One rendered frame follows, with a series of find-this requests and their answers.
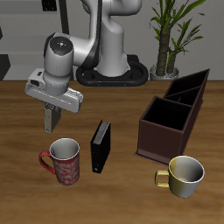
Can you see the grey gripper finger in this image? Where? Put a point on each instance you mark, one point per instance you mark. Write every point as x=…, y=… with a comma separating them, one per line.
x=57, y=115
x=48, y=121

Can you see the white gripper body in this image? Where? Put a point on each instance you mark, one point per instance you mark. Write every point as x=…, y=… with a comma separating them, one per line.
x=62, y=100

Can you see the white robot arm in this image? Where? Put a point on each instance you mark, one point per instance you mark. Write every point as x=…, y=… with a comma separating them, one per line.
x=109, y=43

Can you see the black book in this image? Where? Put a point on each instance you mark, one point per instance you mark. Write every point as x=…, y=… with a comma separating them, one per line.
x=100, y=147

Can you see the dark brown desk caddy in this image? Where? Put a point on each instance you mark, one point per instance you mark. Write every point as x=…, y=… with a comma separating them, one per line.
x=172, y=122

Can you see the red patterned mug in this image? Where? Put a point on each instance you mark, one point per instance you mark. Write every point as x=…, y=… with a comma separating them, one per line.
x=65, y=163

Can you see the green pot plant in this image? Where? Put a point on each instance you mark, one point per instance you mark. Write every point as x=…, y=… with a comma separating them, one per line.
x=169, y=38

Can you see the yellow and white mug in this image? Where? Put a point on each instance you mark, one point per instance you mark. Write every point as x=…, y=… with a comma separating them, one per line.
x=183, y=178

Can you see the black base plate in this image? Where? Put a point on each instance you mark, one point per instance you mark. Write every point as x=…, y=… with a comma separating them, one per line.
x=112, y=76

